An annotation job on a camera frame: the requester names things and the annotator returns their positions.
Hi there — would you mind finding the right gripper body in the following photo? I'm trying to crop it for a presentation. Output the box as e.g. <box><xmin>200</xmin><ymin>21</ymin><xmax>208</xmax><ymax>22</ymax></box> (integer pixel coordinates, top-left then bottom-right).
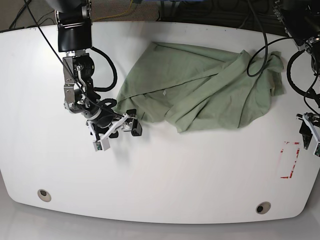
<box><xmin>86</xmin><ymin>110</ymin><xmax>130</xmax><ymax>142</ymax></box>

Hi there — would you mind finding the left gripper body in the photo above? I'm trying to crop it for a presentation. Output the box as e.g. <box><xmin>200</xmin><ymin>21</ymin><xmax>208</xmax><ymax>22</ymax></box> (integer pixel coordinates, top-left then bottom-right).
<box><xmin>296</xmin><ymin>112</ymin><xmax>320</xmax><ymax>142</ymax></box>

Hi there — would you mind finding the green t-shirt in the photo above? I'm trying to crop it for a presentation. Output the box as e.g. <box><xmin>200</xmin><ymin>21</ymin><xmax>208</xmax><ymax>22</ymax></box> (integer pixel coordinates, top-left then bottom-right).
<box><xmin>115</xmin><ymin>42</ymin><xmax>284</xmax><ymax>133</ymax></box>

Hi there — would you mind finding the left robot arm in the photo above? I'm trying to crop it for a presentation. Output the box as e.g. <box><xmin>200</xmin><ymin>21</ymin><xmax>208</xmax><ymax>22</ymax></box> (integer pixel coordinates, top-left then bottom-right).
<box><xmin>246</xmin><ymin>0</ymin><xmax>320</xmax><ymax>157</ymax></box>

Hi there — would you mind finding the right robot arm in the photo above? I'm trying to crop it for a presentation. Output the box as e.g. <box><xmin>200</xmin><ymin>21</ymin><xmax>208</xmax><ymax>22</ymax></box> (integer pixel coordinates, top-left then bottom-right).
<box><xmin>47</xmin><ymin>0</ymin><xmax>143</xmax><ymax>143</ymax></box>

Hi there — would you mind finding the red tape marking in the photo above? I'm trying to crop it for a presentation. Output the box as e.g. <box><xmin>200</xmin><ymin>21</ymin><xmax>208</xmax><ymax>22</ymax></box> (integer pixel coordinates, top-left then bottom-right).
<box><xmin>277</xmin><ymin>141</ymin><xmax>301</xmax><ymax>179</ymax></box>

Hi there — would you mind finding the left table grommet hole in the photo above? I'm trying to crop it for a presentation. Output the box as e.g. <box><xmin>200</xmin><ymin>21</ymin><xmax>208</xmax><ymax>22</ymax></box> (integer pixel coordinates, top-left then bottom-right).
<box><xmin>37</xmin><ymin>189</ymin><xmax>52</xmax><ymax>203</ymax></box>

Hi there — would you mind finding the table grommet hole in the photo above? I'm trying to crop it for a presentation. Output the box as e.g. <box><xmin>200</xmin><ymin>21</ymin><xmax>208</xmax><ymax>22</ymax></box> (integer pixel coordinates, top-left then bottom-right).
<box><xmin>256</xmin><ymin>201</ymin><xmax>271</xmax><ymax>215</ymax></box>
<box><xmin>37</xmin><ymin>189</ymin><xmax>52</xmax><ymax>203</ymax></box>

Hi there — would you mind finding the right table grommet hole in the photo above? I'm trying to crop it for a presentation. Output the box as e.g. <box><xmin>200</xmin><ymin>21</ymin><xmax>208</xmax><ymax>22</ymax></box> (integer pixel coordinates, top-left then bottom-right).
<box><xmin>256</xmin><ymin>201</ymin><xmax>271</xmax><ymax>215</ymax></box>

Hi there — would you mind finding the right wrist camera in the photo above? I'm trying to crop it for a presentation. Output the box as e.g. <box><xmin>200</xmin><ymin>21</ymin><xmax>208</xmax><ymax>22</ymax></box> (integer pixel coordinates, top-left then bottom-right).
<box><xmin>93</xmin><ymin>138</ymin><xmax>111</xmax><ymax>152</ymax></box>

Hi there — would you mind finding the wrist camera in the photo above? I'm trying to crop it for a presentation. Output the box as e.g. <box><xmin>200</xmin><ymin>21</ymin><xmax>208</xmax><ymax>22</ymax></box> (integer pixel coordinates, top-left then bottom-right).
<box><xmin>313</xmin><ymin>141</ymin><xmax>320</xmax><ymax>157</ymax></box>
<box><xmin>93</xmin><ymin>138</ymin><xmax>111</xmax><ymax>152</ymax></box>

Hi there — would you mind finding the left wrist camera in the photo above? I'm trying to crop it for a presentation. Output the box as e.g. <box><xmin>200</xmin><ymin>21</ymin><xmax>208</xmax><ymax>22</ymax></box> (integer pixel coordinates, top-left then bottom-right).
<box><xmin>313</xmin><ymin>141</ymin><xmax>320</xmax><ymax>157</ymax></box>

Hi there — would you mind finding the yellow cable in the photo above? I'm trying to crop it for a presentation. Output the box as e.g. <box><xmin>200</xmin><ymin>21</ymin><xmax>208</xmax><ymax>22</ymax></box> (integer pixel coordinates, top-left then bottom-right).
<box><xmin>91</xmin><ymin>0</ymin><xmax>133</xmax><ymax>23</ymax></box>

